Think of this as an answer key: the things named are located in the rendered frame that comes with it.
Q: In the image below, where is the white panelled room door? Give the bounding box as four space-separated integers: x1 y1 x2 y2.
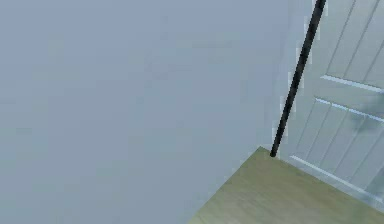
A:
278 0 384 214

